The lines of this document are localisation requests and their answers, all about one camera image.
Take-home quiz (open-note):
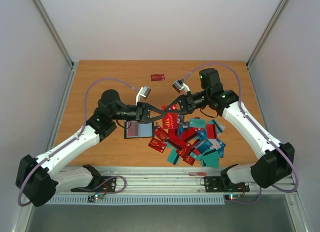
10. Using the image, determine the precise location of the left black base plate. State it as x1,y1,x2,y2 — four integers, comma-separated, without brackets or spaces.
70,176,117,193

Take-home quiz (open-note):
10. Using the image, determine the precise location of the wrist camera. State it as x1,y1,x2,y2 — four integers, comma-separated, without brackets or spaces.
135,86,151,105
172,79,190,94

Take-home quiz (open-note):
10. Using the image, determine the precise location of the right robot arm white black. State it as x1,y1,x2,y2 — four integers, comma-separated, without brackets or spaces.
171,68,299,192

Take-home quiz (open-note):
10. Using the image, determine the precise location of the aluminium corner post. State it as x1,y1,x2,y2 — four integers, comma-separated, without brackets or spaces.
246,0,290,70
32,0,74,69

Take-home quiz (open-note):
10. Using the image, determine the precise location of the red chip card bottom centre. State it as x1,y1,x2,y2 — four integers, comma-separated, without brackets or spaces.
176,143,192,158

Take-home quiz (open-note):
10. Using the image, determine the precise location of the red card black stripe upright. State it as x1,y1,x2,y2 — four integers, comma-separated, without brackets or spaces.
168,128,179,137

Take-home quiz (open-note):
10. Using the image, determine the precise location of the blue card centre right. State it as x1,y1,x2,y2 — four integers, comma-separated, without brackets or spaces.
197,130,208,141

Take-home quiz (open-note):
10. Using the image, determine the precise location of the red VIP card gold text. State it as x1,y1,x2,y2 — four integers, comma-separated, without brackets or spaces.
162,113,179,129

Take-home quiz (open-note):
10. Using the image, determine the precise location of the red card stripe centre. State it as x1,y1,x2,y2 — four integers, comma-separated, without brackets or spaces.
165,128,198,150

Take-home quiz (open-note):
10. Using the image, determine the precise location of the teal card stripe bottom right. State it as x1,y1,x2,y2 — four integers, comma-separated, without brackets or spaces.
200,149,220,168

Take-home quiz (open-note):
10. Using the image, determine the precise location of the lone red card far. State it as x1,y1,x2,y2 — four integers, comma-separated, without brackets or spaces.
150,74,165,81

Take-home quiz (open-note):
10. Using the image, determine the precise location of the black leather card holder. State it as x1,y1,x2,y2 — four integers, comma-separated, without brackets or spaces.
124,121,155,139

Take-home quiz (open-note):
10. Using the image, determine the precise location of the left controller board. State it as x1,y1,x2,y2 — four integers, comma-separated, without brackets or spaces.
87,194,104,203

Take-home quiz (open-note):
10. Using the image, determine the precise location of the controller board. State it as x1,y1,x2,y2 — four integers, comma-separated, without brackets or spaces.
224,194,242,201
87,194,104,203

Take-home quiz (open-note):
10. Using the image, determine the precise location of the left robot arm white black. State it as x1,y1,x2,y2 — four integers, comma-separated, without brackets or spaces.
15,89,166,207

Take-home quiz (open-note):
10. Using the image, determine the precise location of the black VIP card tilted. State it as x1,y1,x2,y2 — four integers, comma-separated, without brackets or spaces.
179,121,190,129

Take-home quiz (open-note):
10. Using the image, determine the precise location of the teal VIP chip card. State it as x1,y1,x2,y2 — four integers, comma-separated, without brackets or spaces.
189,118,206,128

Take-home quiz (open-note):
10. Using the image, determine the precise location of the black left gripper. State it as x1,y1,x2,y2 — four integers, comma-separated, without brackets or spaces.
111,102,167,124

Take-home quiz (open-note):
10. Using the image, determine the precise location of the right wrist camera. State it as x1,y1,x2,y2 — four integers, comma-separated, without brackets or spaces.
172,79,190,94

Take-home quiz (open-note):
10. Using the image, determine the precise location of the right controller board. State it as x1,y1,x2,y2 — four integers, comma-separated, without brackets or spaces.
224,194,242,201

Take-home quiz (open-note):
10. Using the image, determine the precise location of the grey slotted cable duct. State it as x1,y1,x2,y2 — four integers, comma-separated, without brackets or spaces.
47,195,225,206

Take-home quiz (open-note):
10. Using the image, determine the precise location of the white patterned card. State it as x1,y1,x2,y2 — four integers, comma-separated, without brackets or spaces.
208,139,226,153

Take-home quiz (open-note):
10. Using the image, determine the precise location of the aluminium rail frame front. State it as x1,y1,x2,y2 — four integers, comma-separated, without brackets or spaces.
23,166,298,195

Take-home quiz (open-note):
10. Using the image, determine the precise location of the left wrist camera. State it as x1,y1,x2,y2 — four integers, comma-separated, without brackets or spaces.
135,86,151,105

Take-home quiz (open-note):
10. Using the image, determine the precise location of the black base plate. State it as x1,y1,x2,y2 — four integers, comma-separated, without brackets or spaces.
70,176,117,193
203,176,250,193

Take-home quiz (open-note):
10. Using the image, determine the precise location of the left aluminium corner post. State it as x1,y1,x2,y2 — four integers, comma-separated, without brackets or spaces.
32,0,74,69

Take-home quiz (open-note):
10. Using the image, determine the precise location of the right aluminium corner post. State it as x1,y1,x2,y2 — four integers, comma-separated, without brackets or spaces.
246,0,290,70

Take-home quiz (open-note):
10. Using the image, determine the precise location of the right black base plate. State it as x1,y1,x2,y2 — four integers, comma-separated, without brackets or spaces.
203,176,250,193

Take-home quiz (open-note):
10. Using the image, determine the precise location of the teal card stripe bottom centre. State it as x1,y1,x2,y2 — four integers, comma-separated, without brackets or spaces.
167,148,180,166

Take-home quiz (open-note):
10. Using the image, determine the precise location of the red card stripe right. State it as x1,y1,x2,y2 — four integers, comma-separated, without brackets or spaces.
205,124,218,139

